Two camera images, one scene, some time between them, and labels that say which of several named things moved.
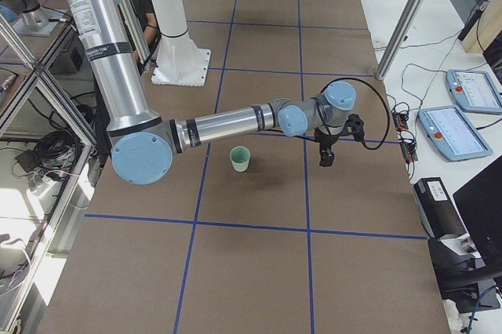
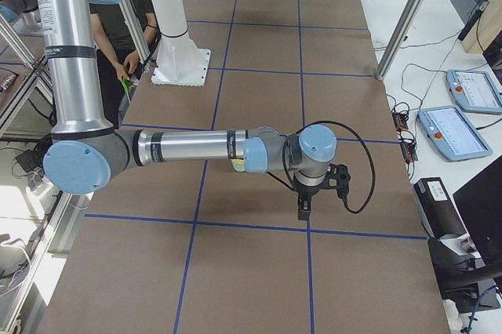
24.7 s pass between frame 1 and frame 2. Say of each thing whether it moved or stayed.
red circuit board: stayed
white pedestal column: stayed
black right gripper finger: moved
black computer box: stayed
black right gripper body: moved
